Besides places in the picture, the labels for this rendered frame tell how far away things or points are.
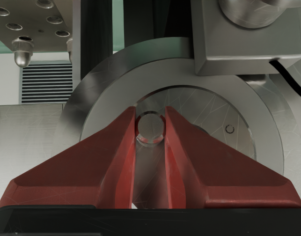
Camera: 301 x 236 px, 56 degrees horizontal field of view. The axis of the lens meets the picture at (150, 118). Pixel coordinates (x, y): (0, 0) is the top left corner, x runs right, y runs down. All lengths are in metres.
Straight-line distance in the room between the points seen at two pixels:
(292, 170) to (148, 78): 0.10
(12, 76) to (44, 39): 2.70
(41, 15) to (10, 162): 0.25
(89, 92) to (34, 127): 0.36
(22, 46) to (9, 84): 2.67
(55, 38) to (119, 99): 0.39
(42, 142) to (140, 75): 0.37
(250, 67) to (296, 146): 0.06
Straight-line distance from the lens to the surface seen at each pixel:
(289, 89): 0.20
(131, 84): 0.16
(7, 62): 3.30
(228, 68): 0.16
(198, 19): 0.16
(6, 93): 3.20
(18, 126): 0.54
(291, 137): 0.19
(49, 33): 0.52
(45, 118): 0.52
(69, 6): 0.41
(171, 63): 0.17
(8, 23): 0.51
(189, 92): 0.15
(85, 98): 0.17
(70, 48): 0.53
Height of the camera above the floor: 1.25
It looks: 10 degrees down
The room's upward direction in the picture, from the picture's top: 178 degrees clockwise
